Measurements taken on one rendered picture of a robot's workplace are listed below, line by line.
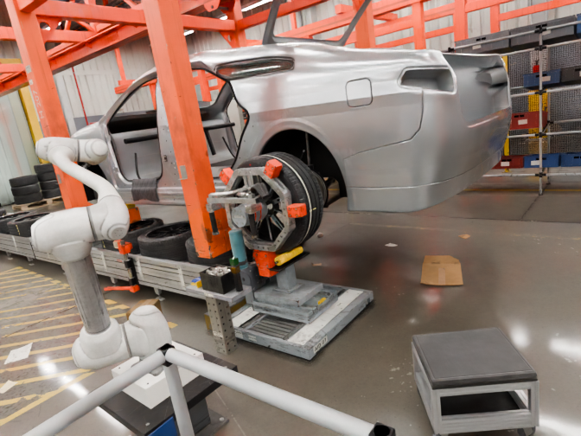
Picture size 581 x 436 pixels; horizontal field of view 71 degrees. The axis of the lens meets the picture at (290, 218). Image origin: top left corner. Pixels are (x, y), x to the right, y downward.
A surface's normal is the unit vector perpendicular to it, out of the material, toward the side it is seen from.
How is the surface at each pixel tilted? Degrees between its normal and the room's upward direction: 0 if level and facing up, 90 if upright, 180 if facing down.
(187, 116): 90
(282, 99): 90
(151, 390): 90
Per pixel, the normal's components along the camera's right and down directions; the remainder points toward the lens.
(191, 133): 0.79, 0.04
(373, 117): -0.60, 0.29
